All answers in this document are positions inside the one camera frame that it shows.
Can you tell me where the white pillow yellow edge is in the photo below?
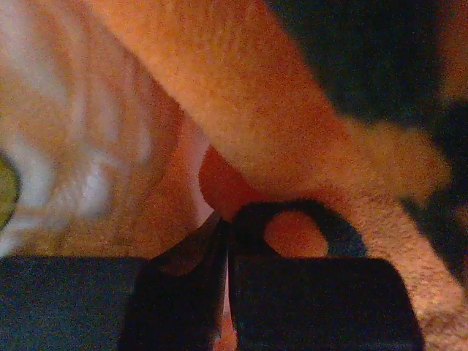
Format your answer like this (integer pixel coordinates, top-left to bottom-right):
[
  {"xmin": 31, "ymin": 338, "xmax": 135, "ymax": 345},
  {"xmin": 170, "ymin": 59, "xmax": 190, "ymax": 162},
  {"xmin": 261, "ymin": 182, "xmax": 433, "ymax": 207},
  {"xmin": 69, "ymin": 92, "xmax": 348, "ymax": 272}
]
[{"xmin": 1, "ymin": 1, "xmax": 156, "ymax": 256}]

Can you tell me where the orange patterned pillowcase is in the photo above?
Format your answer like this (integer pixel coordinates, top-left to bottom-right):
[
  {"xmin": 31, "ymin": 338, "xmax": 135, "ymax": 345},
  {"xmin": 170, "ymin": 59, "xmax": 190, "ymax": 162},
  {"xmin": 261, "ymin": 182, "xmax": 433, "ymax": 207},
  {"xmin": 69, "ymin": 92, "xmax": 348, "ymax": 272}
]
[{"xmin": 1, "ymin": 1, "xmax": 467, "ymax": 350}]

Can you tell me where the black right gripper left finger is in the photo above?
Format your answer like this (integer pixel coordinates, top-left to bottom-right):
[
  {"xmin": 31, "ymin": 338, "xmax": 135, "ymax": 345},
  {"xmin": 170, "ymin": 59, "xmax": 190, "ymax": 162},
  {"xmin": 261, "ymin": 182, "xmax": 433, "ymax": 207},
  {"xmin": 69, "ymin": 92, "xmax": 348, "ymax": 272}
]
[{"xmin": 117, "ymin": 213, "xmax": 229, "ymax": 350}]

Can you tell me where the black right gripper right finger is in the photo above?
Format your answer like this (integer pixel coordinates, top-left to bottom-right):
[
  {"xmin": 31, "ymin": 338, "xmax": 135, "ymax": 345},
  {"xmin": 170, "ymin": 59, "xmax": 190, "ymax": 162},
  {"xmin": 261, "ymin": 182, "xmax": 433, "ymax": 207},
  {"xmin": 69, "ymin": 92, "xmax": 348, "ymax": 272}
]
[{"xmin": 229, "ymin": 199, "xmax": 425, "ymax": 350}]

